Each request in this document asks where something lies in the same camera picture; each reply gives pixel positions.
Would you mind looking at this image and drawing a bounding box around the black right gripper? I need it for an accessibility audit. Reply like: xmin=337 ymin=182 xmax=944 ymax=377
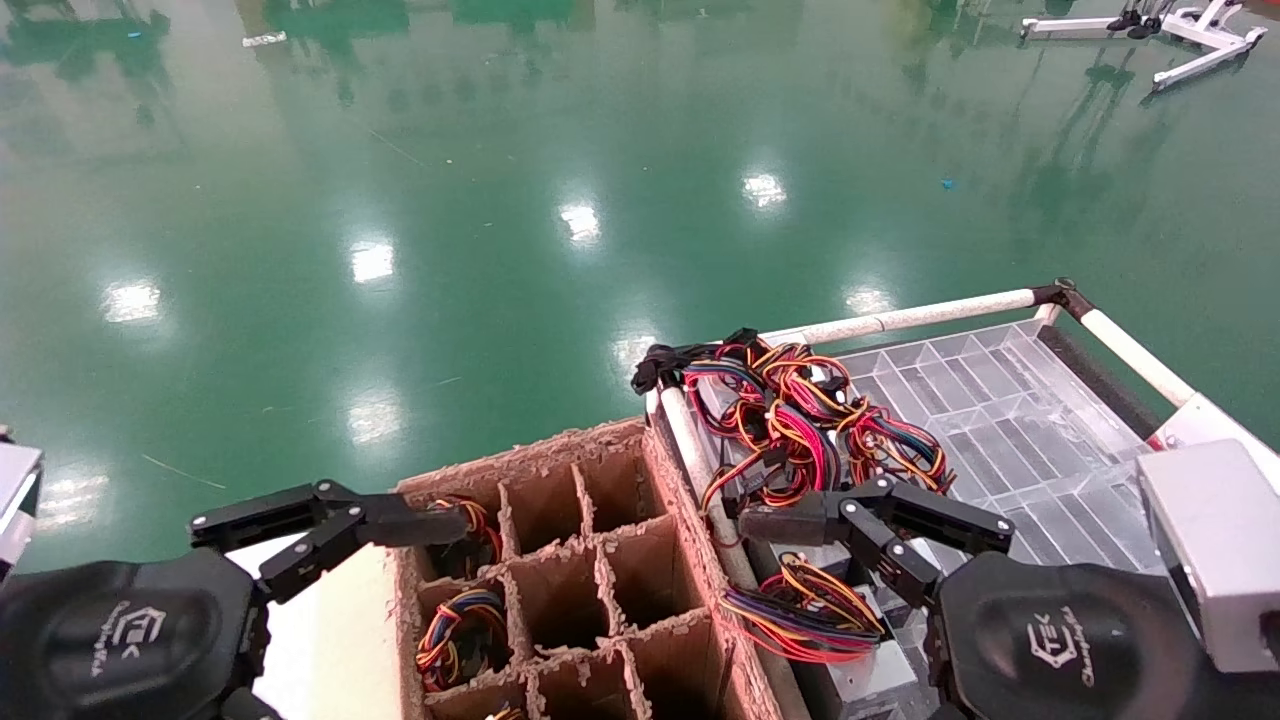
xmin=738 ymin=478 xmax=1280 ymax=720

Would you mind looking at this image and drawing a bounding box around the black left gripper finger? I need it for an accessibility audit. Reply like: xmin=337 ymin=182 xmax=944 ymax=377
xmin=190 ymin=480 xmax=471 ymax=604

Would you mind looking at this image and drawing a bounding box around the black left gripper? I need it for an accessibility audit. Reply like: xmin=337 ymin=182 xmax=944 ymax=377
xmin=0 ymin=548 xmax=281 ymax=720

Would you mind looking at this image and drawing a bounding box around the grey power supply with cables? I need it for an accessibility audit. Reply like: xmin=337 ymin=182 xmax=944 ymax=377
xmin=720 ymin=550 xmax=946 ymax=720
xmin=415 ymin=588 xmax=511 ymax=693
xmin=425 ymin=495 xmax=504 ymax=581
xmin=685 ymin=335 xmax=861 ymax=531
xmin=845 ymin=400 xmax=956 ymax=496

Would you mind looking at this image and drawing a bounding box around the brown cardboard divider box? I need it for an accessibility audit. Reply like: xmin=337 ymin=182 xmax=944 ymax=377
xmin=385 ymin=418 xmax=791 ymax=720

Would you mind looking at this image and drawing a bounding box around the clear acrylic divider tray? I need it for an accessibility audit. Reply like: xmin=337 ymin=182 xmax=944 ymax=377
xmin=830 ymin=318 xmax=1176 ymax=720

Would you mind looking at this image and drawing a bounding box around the white metal floor stand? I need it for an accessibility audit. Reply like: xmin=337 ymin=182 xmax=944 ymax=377
xmin=1020 ymin=0 xmax=1269 ymax=93

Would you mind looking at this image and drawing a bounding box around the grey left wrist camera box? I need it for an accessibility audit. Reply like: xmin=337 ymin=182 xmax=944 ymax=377
xmin=0 ymin=440 xmax=44 ymax=576

